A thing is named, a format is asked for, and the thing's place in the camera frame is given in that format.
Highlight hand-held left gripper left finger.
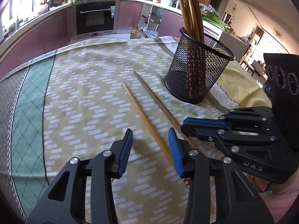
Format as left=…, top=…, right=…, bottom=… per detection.
left=27, top=128, right=133, bottom=224

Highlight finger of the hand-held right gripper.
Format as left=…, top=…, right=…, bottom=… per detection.
left=181, top=126, right=292, bottom=184
left=183, top=107, right=274, bottom=131

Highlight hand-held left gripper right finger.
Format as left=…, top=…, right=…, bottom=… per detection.
left=168, top=127, right=274, bottom=224

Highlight light single wooden chopstick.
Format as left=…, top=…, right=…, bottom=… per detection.
left=121, top=81, right=191, bottom=186

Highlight dark single wooden chopstick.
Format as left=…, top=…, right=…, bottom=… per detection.
left=133, top=71, right=199, bottom=150

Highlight black mesh utensil holder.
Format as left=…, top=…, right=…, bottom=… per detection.
left=165, top=27, right=236, bottom=105

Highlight bunch of wooden chopsticks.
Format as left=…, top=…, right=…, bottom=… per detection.
left=174, top=0, right=206, bottom=98

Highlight person's right forearm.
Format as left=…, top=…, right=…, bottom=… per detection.
left=258, top=168, right=299, bottom=224

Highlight person's right hand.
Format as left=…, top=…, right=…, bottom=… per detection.
left=252, top=177, right=272, bottom=192

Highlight yellow cloth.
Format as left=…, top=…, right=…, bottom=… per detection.
left=216, top=60, right=272, bottom=109

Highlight patterned beige green tablecloth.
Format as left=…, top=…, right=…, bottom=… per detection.
left=0, top=36, right=264, bottom=224

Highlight bunch of green vegetables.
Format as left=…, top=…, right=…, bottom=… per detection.
left=201, top=10, right=231, bottom=32

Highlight clear plastic bag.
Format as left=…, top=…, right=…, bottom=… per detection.
left=200, top=3, right=217, bottom=14

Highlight pink base cabinets with island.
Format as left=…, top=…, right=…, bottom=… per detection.
left=117, top=0, right=249, bottom=60

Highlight black built-in oven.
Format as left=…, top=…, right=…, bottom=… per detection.
left=75, top=1, right=117, bottom=36

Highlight long pink base cabinets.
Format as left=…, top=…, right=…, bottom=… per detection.
left=0, top=3, right=76, bottom=77

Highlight kitchen window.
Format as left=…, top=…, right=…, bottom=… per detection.
left=0, top=0, right=38, bottom=26

